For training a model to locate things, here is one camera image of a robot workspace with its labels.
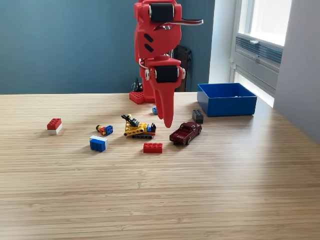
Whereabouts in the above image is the small yellow toy digger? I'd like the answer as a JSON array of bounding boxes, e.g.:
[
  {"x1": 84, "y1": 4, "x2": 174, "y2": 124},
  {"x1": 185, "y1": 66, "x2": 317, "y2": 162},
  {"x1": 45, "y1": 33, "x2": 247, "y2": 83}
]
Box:
[{"x1": 121, "y1": 113, "x2": 157, "y2": 139}]

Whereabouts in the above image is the toy figure red blue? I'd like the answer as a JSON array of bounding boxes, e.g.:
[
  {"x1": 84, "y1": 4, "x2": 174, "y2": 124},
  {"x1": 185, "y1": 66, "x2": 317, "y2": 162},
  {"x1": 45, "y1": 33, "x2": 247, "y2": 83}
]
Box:
[{"x1": 95, "y1": 124, "x2": 114, "y2": 137}]

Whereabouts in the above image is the dark red toy car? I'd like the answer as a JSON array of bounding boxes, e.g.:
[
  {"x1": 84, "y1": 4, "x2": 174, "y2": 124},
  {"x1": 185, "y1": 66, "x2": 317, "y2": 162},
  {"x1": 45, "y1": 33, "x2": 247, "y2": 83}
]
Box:
[{"x1": 169, "y1": 121, "x2": 203, "y2": 146}]

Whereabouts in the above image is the dark folded chair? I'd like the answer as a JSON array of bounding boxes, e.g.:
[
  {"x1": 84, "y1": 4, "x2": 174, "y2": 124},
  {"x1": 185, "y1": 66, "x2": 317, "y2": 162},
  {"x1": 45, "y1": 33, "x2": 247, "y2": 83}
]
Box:
[{"x1": 171, "y1": 44, "x2": 194, "y2": 93}]

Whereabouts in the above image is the blue and white brick stack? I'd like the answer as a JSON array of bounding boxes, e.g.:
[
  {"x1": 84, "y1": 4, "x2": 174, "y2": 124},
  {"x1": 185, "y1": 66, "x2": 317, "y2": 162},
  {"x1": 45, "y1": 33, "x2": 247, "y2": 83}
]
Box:
[{"x1": 89, "y1": 135, "x2": 109, "y2": 153}]

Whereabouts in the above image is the red and white brick stack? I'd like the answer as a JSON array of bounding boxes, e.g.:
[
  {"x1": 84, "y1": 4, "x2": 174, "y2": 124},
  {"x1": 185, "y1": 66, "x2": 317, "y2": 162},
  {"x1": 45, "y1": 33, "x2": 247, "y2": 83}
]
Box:
[{"x1": 46, "y1": 117, "x2": 63, "y2": 136}]

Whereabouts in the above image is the red long brick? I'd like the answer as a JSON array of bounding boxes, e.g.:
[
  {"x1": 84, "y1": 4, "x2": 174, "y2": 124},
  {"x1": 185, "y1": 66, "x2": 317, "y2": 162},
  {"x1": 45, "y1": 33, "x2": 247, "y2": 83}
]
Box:
[{"x1": 143, "y1": 142, "x2": 164, "y2": 154}]

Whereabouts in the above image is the grey pleated window blind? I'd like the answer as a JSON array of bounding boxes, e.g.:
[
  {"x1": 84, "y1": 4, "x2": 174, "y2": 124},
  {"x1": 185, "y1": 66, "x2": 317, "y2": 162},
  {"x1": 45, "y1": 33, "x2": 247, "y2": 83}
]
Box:
[{"x1": 235, "y1": 34, "x2": 284, "y2": 66}]

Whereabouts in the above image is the blue plastic bin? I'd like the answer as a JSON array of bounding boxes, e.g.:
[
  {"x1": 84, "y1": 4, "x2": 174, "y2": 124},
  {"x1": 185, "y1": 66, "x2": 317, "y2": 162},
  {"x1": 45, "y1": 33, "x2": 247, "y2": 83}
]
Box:
[{"x1": 196, "y1": 82, "x2": 258, "y2": 118}]

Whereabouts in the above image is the dark grey brick stack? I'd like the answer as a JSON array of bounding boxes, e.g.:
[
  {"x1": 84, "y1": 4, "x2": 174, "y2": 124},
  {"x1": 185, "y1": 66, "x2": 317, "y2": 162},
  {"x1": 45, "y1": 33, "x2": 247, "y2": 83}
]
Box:
[{"x1": 191, "y1": 109, "x2": 204, "y2": 125}]

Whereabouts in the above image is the white window frame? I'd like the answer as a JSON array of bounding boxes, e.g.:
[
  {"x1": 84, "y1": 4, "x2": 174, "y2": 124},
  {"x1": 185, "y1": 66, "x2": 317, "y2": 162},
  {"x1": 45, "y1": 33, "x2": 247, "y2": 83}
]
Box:
[{"x1": 228, "y1": 0, "x2": 293, "y2": 108}]

